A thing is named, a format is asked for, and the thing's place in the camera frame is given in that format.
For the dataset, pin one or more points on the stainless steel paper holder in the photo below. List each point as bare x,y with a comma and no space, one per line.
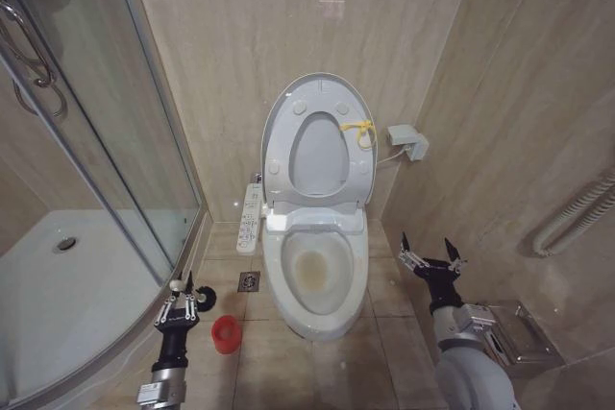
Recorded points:
526,333

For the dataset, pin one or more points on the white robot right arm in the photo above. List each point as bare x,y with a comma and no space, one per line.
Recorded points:
468,362

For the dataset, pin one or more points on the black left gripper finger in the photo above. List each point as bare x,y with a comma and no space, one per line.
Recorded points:
192,304
168,306

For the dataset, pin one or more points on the round chrome shower drain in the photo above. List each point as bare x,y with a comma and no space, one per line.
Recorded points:
65,243

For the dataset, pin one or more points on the white toilet lid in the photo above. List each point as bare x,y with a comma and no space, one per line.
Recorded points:
358,103

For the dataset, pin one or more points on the red brush holder cup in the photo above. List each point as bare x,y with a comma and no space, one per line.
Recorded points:
226,335

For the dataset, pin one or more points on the small chrome water valve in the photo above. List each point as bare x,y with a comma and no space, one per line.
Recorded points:
258,177

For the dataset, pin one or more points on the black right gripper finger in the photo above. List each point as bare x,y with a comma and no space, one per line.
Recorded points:
409,256
453,256

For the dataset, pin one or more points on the white shower tray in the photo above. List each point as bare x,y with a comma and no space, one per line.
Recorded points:
72,295

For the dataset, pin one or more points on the pale grey toilet seat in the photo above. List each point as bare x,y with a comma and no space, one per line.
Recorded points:
281,141

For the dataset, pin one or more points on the black toilet brush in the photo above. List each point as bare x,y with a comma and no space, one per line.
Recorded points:
205,298

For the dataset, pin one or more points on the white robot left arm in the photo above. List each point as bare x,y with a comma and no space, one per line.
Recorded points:
161,388

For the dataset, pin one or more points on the grey wall socket box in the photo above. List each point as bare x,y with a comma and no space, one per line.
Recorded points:
407,141

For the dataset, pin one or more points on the white bidet control panel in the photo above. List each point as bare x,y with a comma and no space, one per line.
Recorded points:
250,218

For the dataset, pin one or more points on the curved glass shower enclosure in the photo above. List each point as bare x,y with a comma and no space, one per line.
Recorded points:
96,93

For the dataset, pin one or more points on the white ceramic toilet bowl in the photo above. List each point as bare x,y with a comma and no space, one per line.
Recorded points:
314,280

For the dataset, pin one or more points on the square metal floor drain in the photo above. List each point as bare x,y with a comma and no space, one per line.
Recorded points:
249,282

